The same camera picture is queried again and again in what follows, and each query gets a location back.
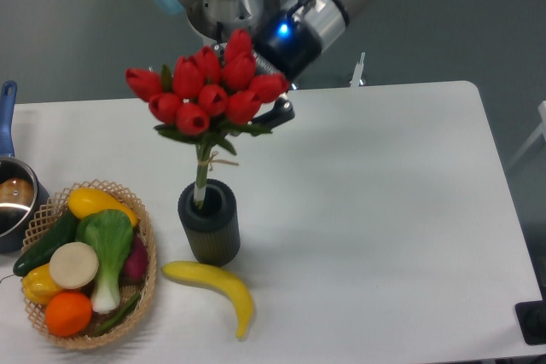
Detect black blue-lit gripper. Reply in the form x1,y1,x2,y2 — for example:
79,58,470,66
211,9,321,126

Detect red tulip bouquet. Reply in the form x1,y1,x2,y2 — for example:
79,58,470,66
125,29,289,209

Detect dark ribbed vase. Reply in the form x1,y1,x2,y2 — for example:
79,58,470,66
177,179,241,267

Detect yellow banana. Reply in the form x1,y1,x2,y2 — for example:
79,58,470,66
161,261,254,339

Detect green bok choy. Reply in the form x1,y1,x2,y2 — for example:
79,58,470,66
76,209,133,314

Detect yellow squash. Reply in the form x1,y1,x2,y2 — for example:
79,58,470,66
67,188,139,228

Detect purple red onion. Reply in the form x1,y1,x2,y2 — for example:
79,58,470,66
122,235,148,280

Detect woven wicker basket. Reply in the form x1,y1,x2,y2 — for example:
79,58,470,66
21,179,157,350

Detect dark green cucumber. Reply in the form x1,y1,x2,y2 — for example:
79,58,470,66
13,210,79,277

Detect green bean pod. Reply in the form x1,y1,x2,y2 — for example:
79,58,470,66
91,293,141,337

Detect cream round disc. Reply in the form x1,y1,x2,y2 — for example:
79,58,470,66
49,242,99,289

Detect blue saucepan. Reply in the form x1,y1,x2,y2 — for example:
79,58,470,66
1,81,49,253

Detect yellow bell pepper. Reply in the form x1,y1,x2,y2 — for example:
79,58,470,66
21,263,64,305

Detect orange fruit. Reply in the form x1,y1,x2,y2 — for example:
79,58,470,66
45,291,93,337

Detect black device at edge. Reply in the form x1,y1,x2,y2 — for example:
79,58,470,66
514,300,545,345

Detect white metal base frame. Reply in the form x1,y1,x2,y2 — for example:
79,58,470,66
288,51,368,91

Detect white frame at right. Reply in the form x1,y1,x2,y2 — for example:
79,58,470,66
509,101,545,168

